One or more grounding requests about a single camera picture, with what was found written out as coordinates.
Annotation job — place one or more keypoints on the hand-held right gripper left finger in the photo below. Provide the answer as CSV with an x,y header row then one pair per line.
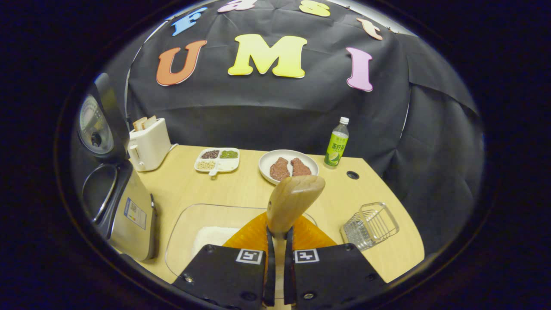
x,y
224,275

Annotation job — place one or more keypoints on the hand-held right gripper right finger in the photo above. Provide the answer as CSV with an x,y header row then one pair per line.
x,y
335,275

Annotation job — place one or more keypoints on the clear glass rice dish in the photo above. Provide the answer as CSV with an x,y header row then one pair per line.
x,y
202,232

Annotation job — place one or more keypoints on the wooden spoon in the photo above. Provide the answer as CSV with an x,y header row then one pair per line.
x,y
292,202

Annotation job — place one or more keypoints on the dark grey rice cooker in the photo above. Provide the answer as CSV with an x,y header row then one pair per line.
x,y
129,224

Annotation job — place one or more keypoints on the white divided bean dish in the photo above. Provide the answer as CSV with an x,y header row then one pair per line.
x,y
217,165

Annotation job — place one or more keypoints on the brown meat piece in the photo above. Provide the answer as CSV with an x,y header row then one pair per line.
x,y
300,167
280,168

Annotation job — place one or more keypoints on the white round plate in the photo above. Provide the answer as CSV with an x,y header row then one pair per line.
x,y
267,165

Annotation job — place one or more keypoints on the green tea bottle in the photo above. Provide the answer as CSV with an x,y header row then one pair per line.
x,y
335,146

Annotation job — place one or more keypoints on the white toaster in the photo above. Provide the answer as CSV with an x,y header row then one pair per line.
x,y
150,146

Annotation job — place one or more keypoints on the toast bread slice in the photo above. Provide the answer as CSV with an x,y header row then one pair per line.
x,y
139,124
150,121

